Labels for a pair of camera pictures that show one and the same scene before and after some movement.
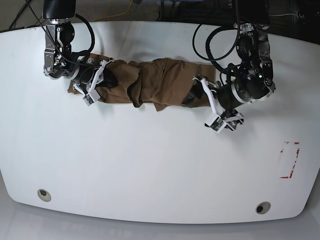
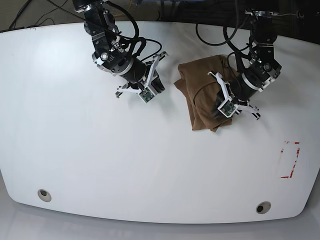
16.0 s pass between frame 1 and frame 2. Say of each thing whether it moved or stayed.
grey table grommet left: stayed
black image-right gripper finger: moved
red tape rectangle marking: stayed
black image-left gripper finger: moved
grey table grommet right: stayed
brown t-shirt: moved
